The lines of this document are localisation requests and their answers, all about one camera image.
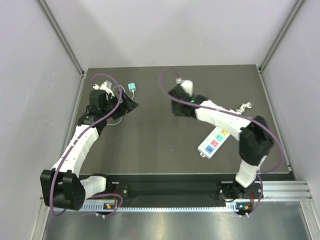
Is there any slotted grey cable duct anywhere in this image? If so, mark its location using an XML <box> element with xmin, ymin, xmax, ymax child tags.
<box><xmin>78</xmin><ymin>199</ymin><xmax>252</xmax><ymax>213</ymax></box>

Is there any aluminium frame post right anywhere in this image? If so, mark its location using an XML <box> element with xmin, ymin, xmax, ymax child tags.
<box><xmin>257</xmin><ymin>0</ymin><xmax>306</xmax><ymax>74</ymax></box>

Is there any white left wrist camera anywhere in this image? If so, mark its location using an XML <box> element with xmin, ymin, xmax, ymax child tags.
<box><xmin>92</xmin><ymin>80</ymin><xmax>115</xmax><ymax>97</ymax></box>

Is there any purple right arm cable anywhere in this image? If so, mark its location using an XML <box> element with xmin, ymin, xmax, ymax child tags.
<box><xmin>158</xmin><ymin>66</ymin><xmax>286</xmax><ymax>217</ymax></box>

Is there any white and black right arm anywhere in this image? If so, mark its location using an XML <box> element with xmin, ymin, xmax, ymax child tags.
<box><xmin>168</xmin><ymin>81</ymin><xmax>274</xmax><ymax>198</ymax></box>

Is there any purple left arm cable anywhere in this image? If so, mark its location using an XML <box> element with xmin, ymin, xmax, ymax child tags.
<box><xmin>49</xmin><ymin>73</ymin><xmax>124</xmax><ymax>217</ymax></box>

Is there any teal charger plug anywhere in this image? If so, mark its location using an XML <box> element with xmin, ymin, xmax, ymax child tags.
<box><xmin>127</xmin><ymin>82</ymin><xmax>137</xmax><ymax>93</ymax></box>

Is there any aluminium rail right front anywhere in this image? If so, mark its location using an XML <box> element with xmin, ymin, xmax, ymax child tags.
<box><xmin>262</xmin><ymin>181</ymin><xmax>313</xmax><ymax>202</ymax></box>

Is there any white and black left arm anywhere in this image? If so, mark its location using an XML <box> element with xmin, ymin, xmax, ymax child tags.
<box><xmin>40</xmin><ymin>89</ymin><xmax>139</xmax><ymax>211</ymax></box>

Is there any aluminium frame post left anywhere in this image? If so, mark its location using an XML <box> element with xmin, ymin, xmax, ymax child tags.
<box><xmin>35</xmin><ymin>0</ymin><xmax>85</xmax><ymax>77</ymax></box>

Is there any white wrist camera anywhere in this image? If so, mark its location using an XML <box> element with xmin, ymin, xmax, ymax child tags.
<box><xmin>92</xmin><ymin>80</ymin><xmax>115</xmax><ymax>97</ymax></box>
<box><xmin>176</xmin><ymin>77</ymin><xmax>194</xmax><ymax>97</ymax></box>

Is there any thin white charger cable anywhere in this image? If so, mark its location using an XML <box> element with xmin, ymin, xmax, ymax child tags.
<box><xmin>104</xmin><ymin>84</ymin><xmax>137</xmax><ymax>126</ymax></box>

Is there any white coiled power strip cord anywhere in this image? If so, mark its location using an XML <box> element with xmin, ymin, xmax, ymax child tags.
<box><xmin>234</xmin><ymin>102</ymin><xmax>253</xmax><ymax>115</ymax></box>

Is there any white power strip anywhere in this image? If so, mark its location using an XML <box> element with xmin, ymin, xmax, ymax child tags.
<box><xmin>197</xmin><ymin>127</ymin><xmax>230</xmax><ymax>159</ymax></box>

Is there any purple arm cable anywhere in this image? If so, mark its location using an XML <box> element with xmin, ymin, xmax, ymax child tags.
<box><xmin>49</xmin><ymin>73</ymin><xmax>124</xmax><ymax>217</ymax></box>
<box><xmin>158</xmin><ymin>66</ymin><xmax>286</xmax><ymax>217</ymax></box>

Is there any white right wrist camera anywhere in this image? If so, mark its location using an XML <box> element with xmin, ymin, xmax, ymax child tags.
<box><xmin>176</xmin><ymin>77</ymin><xmax>194</xmax><ymax>97</ymax></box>

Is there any aluminium frame post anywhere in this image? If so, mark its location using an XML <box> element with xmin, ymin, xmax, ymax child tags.
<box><xmin>257</xmin><ymin>0</ymin><xmax>306</xmax><ymax>74</ymax></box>
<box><xmin>35</xmin><ymin>0</ymin><xmax>85</xmax><ymax>77</ymax></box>

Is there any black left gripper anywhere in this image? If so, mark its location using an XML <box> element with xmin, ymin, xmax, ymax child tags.
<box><xmin>102</xmin><ymin>89</ymin><xmax>139</xmax><ymax>121</ymax></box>

